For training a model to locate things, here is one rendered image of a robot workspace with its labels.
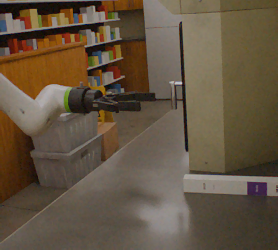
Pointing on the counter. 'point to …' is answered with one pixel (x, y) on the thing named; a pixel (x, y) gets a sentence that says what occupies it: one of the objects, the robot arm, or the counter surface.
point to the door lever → (174, 93)
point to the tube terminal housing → (231, 68)
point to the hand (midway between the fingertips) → (144, 101)
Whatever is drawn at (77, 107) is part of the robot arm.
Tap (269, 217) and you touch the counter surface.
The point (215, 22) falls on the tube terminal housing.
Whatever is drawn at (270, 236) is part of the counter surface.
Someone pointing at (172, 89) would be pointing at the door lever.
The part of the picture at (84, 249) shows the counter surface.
